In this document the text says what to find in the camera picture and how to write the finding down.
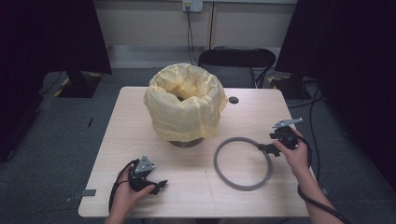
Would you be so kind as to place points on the white wall socket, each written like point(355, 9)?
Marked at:
point(192, 5)

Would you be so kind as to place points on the person's left hand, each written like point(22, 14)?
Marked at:
point(127, 196)

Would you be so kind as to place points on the grey tape strip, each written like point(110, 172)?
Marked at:
point(325, 190)
point(88, 193)

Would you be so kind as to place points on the black folding chair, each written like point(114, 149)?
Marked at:
point(246, 57)

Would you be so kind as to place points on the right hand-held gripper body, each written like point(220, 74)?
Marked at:
point(288, 138)

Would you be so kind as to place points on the bin with yellow bag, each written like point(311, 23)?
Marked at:
point(183, 121)

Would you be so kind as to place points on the person's right hand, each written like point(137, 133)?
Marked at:
point(295, 158)

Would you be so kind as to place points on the black panel on stand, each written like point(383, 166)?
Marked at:
point(351, 62)
point(46, 37)

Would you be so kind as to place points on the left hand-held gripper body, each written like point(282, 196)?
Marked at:
point(138, 182)

